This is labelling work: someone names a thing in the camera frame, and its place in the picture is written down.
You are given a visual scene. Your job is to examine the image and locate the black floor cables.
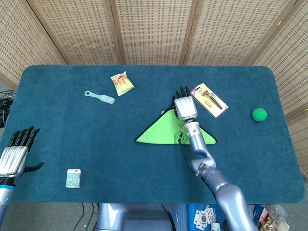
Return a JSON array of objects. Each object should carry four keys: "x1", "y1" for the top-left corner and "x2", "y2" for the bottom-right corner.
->
[{"x1": 0, "y1": 90, "x2": 15, "y2": 128}]

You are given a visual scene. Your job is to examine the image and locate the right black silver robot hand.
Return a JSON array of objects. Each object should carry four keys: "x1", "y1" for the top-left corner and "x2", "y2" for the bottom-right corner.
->
[{"x1": 173, "y1": 86, "x2": 198, "y2": 121}]

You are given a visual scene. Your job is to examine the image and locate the green tissue pack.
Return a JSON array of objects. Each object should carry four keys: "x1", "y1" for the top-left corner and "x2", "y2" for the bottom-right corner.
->
[{"x1": 65, "y1": 168, "x2": 82, "y2": 189}]

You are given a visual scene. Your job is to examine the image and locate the yellow snack packet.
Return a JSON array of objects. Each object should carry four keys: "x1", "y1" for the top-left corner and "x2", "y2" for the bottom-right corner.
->
[{"x1": 110, "y1": 71, "x2": 134, "y2": 97}]

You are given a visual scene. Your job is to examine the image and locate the grey and green cloth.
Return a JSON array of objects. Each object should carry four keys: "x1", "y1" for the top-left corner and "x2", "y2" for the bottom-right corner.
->
[{"x1": 134, "y1": 96, "x2": 217, "y2": 146}]

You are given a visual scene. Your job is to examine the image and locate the blue printed box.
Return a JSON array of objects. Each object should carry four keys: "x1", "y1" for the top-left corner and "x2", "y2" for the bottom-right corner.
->
[{"x1": 250, "y1": 204, "x2": 269, "y2": 231}]

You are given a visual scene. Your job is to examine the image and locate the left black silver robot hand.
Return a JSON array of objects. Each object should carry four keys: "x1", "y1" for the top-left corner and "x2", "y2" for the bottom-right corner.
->
[{"x1": 0, "y1": 126, "x2": 44, "y2": 179}]

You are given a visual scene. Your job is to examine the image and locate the playing cards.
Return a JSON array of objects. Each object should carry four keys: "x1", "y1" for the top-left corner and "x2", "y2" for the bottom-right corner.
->
[{"x1": 193, "y1": 204, "x2": 223, "y2": 231}]

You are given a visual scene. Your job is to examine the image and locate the green ball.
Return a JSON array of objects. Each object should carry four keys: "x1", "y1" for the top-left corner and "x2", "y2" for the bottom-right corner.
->
[{"x1": 251, "y1": 108, "x2": 268, "y2": 122}]

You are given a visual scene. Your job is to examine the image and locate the woven bamboo folding screen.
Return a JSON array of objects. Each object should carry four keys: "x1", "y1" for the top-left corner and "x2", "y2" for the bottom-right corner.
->
[{"x1": 0, "y1": 0, "x2": 308, "y2": 180}]

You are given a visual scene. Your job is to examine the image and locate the teal table cloth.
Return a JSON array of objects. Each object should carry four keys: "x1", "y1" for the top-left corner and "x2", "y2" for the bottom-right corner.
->
[{"x1": 1, "y1": 64, "x2": 306, "y2": 205}]

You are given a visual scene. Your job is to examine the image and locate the grey robot torso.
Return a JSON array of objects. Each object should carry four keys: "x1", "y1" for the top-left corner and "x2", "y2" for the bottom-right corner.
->
[{"x1": 96, "y1": 203, "x2": 188, "y2": 231}]

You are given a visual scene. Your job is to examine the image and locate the razor in yellow blister pack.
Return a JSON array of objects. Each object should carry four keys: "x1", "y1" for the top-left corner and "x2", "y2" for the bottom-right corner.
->
[{"x1": 190, "y1": 83, "x2": 230, "y2": 118}]

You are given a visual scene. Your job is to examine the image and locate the clear plastic bag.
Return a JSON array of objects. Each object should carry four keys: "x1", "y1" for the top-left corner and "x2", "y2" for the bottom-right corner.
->
[{"x1": 266, "y1": 204, "x2": 292, "y2": 231}]

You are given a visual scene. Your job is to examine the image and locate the mint green brush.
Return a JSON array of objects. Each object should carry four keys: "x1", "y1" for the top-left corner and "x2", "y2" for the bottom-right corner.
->
[{"x1": 84, "y1": 90, "x2": 116, "y2": 104}]

